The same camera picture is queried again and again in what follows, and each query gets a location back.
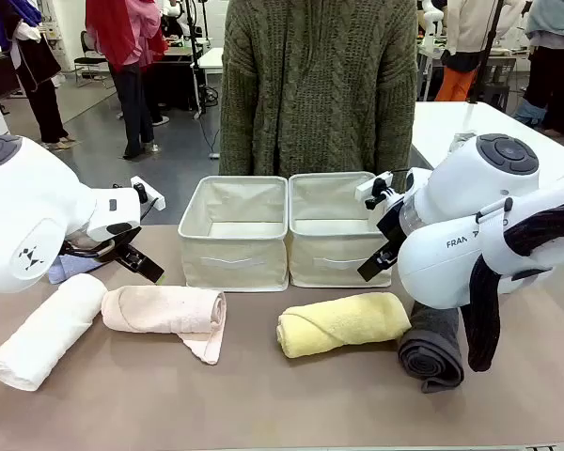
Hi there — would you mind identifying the blue triangle towel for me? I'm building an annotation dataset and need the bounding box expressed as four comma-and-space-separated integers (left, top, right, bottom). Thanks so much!
46, 253, 105, 286

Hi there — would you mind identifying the black tripod pole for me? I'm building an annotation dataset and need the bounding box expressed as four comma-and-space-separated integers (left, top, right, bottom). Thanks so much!
466, 0, 508, 105

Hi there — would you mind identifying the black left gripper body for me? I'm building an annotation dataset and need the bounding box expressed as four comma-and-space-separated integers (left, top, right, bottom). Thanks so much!
61, 227, 145, 264

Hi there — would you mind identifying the pink towel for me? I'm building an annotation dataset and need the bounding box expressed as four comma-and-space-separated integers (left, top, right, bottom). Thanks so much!
101, 285, 228, 365

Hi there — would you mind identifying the person in black blue outfit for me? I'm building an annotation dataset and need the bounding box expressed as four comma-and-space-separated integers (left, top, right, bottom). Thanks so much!
0, 0, 80, 151

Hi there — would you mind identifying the person in orange trousers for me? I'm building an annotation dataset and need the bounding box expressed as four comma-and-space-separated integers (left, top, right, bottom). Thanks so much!
434, 0, 527, 102

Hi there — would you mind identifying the person in red top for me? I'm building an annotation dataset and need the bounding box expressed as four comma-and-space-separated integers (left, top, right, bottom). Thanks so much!
85, 0, 169, 160

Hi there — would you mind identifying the white background desk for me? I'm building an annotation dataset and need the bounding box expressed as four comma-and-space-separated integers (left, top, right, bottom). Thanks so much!
196, 46, 227, 161

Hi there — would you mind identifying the white towel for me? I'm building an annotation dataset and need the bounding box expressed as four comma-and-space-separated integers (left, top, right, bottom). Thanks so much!
0, 272, 109, 392

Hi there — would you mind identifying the person in olive sweater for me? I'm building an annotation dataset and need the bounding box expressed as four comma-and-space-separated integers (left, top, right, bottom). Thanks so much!
218, 0, 419, 179

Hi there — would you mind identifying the black office chair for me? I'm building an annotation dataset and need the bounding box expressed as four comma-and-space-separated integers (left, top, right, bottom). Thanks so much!
72, 30, 118, 90

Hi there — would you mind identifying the dark grey towel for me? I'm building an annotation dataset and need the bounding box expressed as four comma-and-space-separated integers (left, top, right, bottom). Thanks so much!
397, 300, 465, 394

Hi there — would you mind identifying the white side table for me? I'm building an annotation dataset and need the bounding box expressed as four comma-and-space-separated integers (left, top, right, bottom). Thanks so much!
411, 101, 564, 185

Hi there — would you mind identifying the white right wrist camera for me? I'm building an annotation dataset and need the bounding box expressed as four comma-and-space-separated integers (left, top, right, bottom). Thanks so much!
355, 172, 401, 210

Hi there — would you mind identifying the black sleeved cable bundle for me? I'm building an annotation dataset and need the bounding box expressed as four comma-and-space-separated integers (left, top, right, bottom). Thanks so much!
466, 198, 564, 374

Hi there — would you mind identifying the cream fabric storage bin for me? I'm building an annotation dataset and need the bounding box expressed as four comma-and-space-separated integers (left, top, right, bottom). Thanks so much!
177, 176, 290, 293
287, 172, 404, 288

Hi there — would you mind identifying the yellow towel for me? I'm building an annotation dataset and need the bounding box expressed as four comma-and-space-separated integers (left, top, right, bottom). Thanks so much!
275, 291, 413, 360

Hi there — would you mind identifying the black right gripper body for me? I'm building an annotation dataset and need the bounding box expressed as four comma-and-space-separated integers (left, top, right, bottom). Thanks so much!
377, 205, 409, 251

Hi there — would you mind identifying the person in black trousers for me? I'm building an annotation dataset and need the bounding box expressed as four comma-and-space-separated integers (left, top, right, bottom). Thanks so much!
513, 0, 564, 138

